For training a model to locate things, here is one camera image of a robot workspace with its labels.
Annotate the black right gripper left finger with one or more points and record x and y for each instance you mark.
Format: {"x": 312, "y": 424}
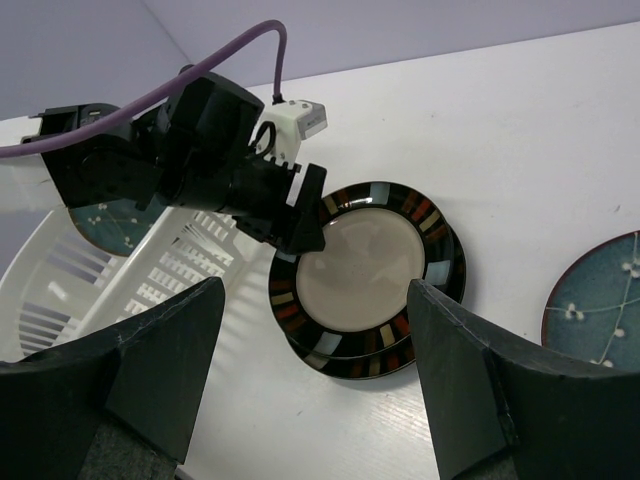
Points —
{"x": 120, "y": 403}

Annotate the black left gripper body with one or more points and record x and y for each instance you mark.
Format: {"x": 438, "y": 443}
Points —
{"x": 257, "y": 200}

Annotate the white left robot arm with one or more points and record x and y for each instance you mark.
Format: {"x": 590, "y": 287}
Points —
{"x": 205, "y": 148}

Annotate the teal blue floral plate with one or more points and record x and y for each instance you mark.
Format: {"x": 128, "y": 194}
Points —
{"x": 592, "y": 313}

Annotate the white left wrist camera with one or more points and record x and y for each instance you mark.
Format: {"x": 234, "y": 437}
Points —
{"x": 295, "y": 130}

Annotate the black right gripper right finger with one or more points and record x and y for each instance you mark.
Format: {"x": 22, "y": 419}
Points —
{"x": 502, "y": 407}

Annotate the white plastic dish rack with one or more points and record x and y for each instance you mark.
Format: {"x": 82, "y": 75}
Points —
{"x": 60, "y": 287}

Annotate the black rimmed cream plate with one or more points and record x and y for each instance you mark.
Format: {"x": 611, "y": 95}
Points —
{"x": 397, "y": 357}

